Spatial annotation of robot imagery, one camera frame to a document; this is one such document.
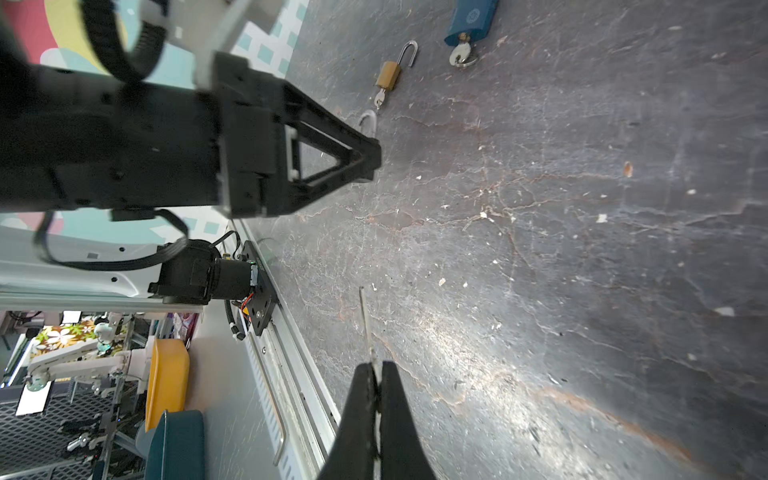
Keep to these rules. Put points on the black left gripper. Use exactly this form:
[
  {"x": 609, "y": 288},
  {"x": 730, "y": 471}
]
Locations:
[{"x": 254, "y": 111}]

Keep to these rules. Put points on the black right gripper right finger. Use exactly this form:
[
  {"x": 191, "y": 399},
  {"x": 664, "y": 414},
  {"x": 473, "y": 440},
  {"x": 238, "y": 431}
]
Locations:
[{"x": 401, "y": 452}]

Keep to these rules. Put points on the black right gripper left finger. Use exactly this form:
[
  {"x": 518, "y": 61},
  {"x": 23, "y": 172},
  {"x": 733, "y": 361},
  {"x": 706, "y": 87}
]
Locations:
[{"x": 354, "y": 450}]

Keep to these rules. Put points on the small silver key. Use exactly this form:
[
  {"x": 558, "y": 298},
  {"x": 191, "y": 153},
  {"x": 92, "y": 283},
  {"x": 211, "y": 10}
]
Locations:
[{"x": 372, "y": 356}]

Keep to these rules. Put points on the brass padlock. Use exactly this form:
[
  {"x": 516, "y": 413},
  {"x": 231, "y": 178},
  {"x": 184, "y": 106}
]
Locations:
[{"x": 390, "y": 72}]

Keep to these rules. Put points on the blue padlock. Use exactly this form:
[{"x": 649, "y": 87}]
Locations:
[{"x": 471, "y": 21}]

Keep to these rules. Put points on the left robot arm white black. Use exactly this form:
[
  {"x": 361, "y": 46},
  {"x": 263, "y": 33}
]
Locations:
[{"x": 175, "y": 121}]

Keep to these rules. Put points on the yellow stool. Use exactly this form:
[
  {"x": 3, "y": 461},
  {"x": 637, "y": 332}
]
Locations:
[{"x": 168, "y": 380}]

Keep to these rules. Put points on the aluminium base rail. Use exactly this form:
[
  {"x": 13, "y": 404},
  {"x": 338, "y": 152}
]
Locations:
[{"x": 301, "y": 416}]

